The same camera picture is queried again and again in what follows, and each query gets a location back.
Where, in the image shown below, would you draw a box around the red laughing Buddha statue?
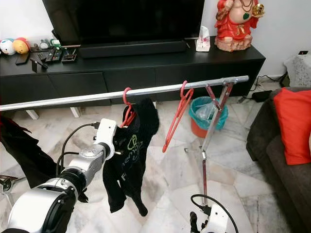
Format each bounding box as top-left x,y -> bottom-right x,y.
213,0 -> 266,52

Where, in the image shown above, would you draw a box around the black TV cabinet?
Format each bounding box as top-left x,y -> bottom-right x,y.
0,44 -> 267,107

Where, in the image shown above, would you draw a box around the green circuit board device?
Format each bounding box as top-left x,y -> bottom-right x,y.
48,38 -> 63,62

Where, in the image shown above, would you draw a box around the black T-shirt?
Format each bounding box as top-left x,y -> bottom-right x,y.
0,114 -> 59,190

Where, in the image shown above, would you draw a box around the silver clothes rail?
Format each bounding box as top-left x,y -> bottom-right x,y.
0,75 -> 250,207

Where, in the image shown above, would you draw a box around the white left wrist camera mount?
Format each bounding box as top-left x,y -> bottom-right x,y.
96,118 -> 119,160

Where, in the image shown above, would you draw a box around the red bin with green liner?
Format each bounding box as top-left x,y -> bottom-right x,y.
189,96 -> 228,139

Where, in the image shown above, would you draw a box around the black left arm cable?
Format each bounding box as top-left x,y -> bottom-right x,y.
56,122 -> 102,177

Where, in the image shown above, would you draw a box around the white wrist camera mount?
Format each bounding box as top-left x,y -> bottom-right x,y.
96,118 -> 119,160
206,203 -> 229,233

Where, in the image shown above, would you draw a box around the red clothes hanger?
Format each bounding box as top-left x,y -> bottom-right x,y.
162,80 -> 194,154
120,87 -> 137,128

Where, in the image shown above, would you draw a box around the black soundbar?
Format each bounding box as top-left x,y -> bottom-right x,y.
79,39 -> 188,59

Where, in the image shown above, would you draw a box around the red cushion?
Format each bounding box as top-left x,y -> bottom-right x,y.
273,87 -> 311,166

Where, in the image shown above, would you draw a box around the dark brown sofa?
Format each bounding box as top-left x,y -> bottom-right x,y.
246,86 -> 311,233

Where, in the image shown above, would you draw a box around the side table white lace cover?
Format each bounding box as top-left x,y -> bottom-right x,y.
284,52 -> 311,88

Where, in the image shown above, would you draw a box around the white tissue box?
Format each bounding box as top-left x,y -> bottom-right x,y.
195,25 -> 211,52

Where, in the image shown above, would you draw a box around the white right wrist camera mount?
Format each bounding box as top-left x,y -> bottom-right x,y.
206,203 -> 229,233

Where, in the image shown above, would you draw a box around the black flat television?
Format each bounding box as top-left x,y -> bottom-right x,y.
42,0 -> 206,46

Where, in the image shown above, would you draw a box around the white round figure head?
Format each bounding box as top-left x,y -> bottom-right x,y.
0,38 -> 17,56

